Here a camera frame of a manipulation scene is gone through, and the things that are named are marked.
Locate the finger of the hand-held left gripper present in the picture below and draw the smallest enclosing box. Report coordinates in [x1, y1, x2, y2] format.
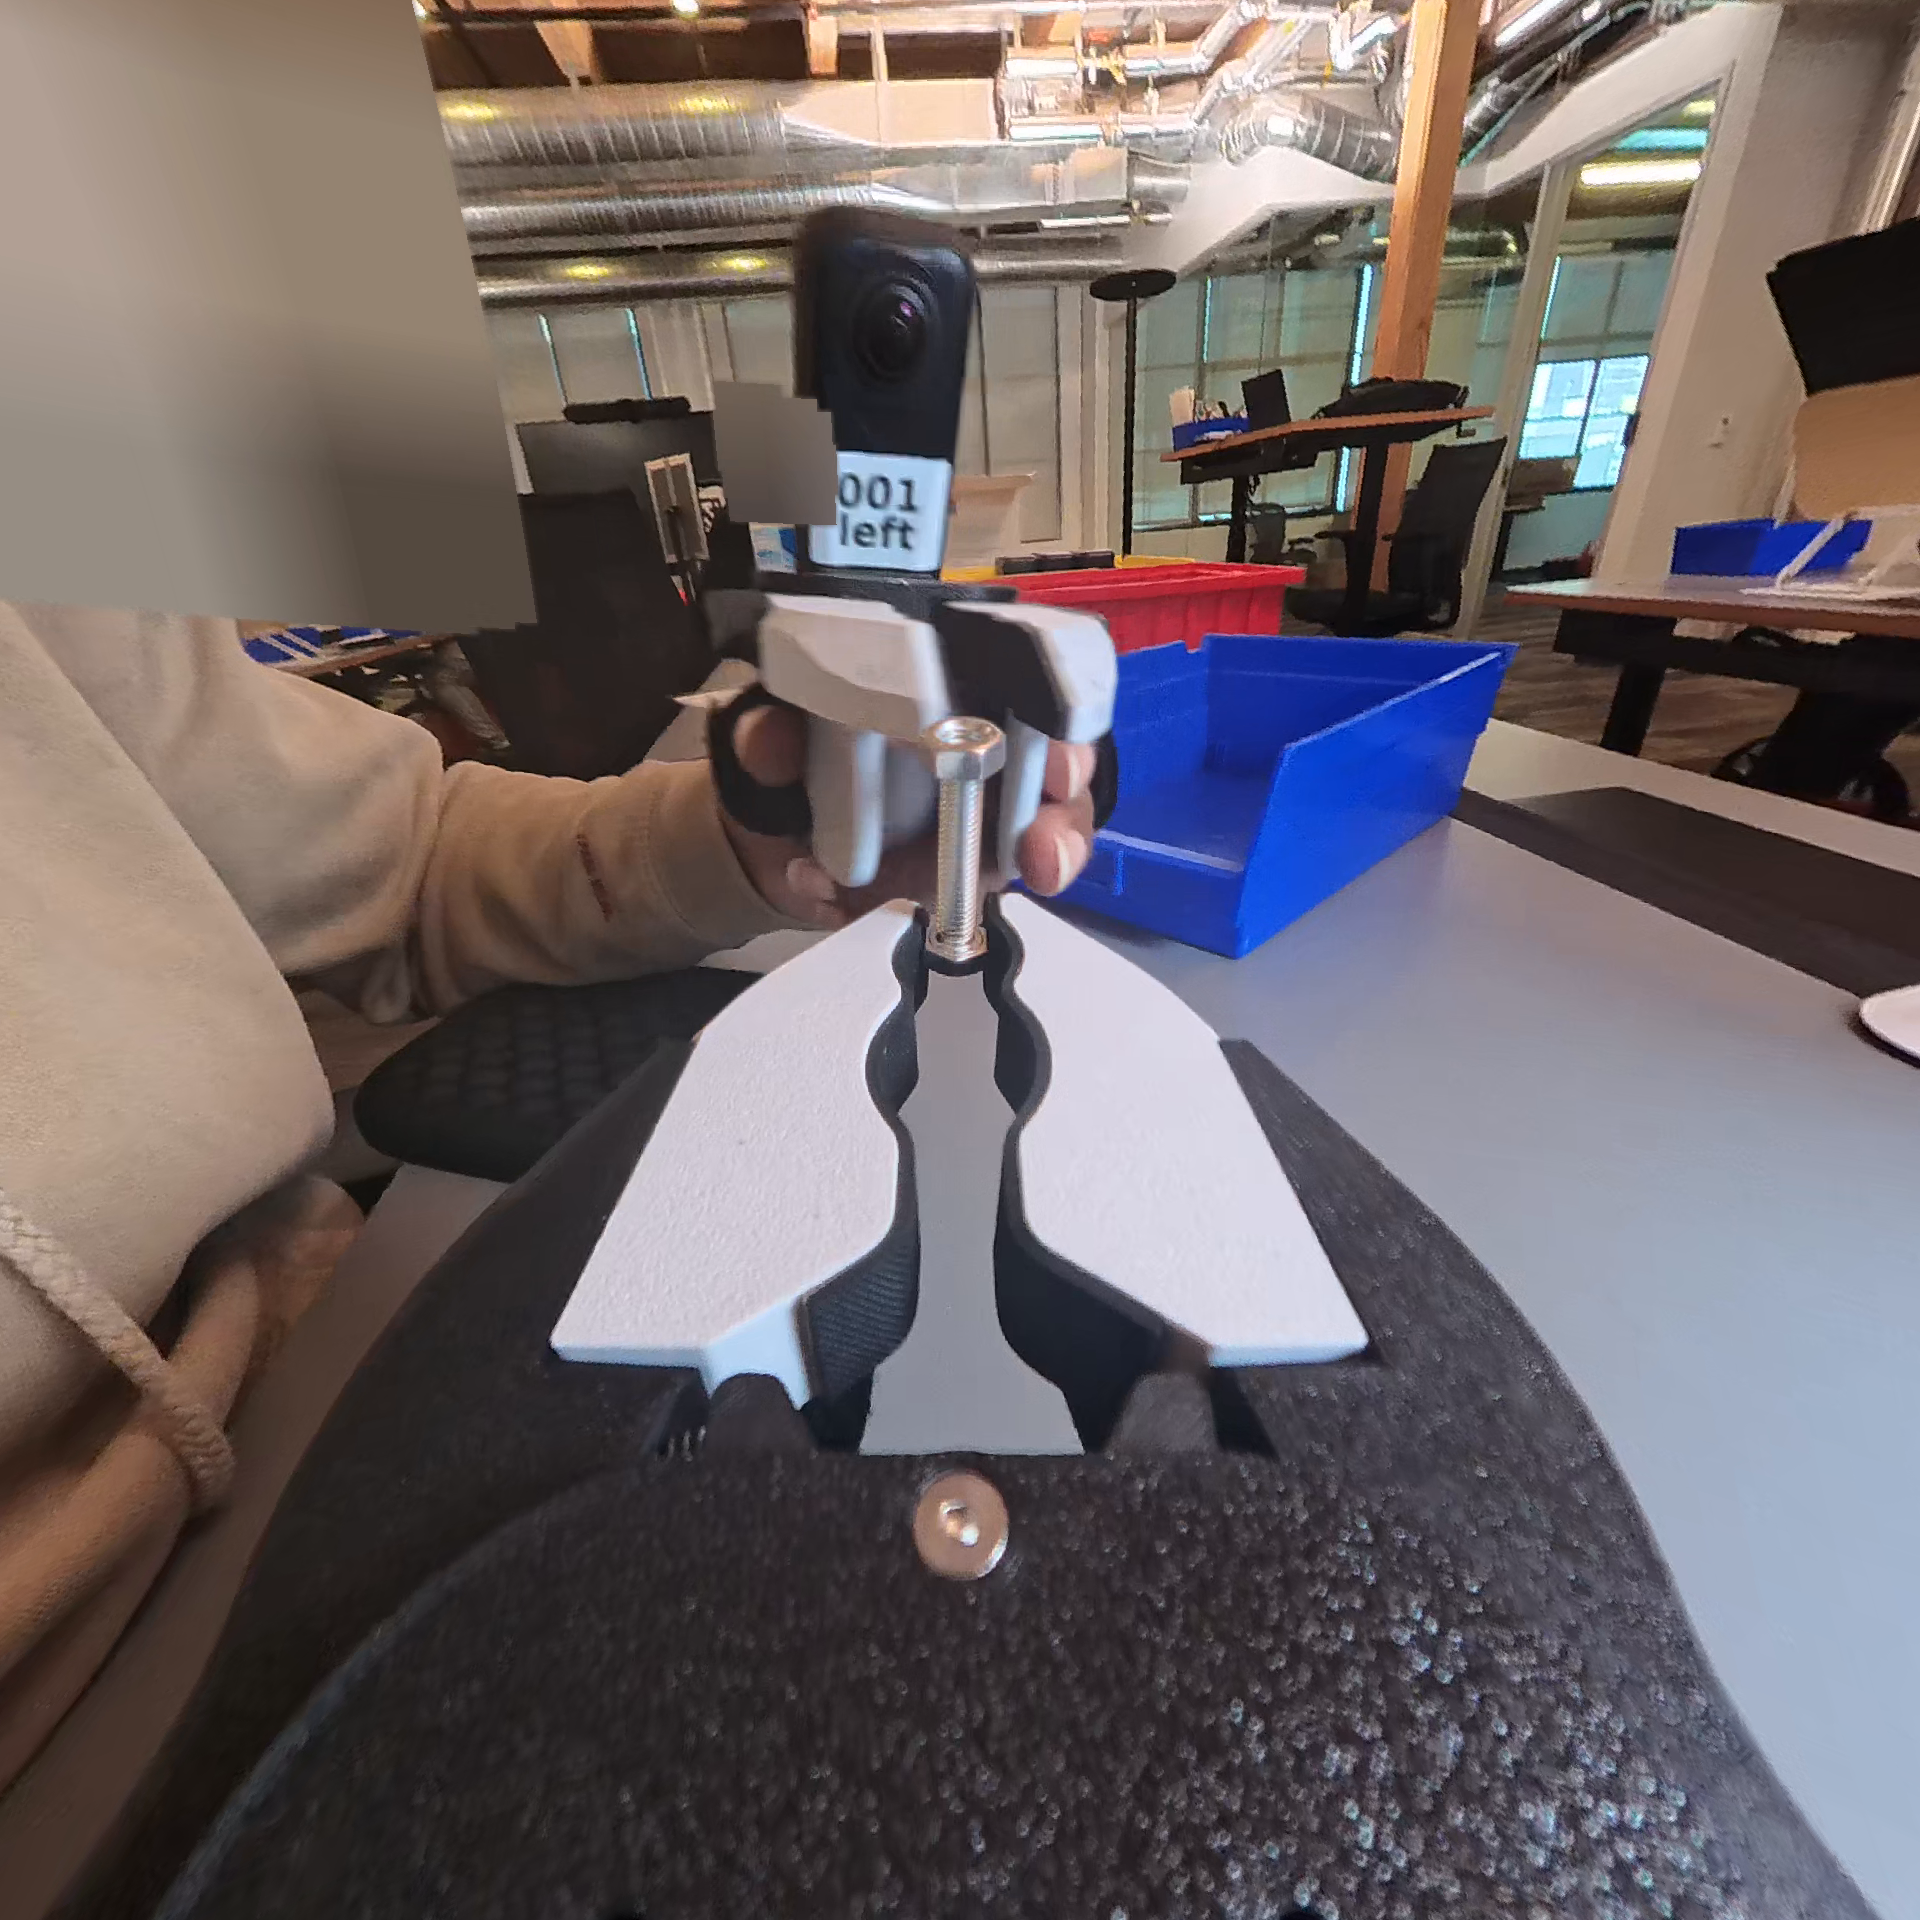
[756, 611, 938, 740]
[938, 601, 1120, 752]

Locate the wooden office desk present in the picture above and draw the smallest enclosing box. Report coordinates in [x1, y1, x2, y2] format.
[1512, 571, 1920, 752]

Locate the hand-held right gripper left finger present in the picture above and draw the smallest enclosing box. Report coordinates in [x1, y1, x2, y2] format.
[554, 896, 927, 1407]

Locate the thin steel screw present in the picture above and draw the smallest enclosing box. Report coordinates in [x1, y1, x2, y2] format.
[927, 715, 1011, 969]

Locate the black computer monitor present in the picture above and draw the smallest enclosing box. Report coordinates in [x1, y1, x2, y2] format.
[1771, 227, 1920, 394]

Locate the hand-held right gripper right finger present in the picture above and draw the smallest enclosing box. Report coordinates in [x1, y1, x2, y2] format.
[994, 891, 1375, 1396]

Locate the black floor lamp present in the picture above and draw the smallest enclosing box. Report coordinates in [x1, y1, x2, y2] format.
[1091, 272, 1178, 567]

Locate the wooden standing desk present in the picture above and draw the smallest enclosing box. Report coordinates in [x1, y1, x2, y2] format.
[1170, 408, 1492, 601]

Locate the person's left forearm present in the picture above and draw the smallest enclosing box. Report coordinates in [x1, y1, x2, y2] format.
[121, 601, 788, 1023]

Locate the red plastic bin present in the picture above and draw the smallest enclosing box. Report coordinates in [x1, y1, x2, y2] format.
[993, 563, 1310, 654]

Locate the black wrist rest pad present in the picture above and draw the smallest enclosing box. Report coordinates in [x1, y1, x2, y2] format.
[354, 967, 760, 1177]

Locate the black mesh office chair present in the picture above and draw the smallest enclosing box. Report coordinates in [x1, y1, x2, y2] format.
[513, 408, 753, 777]

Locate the blue plastic bin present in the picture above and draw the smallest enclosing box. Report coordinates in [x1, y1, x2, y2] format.
[1065, 638, 1519, 955]
[1671, 516, 1876, 582]

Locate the person's torso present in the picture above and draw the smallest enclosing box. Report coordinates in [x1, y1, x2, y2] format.
[0, 601, 394, 1771]

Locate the person's left hand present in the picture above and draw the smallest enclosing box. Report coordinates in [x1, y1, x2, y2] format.
[720, 806, 1106, 927]

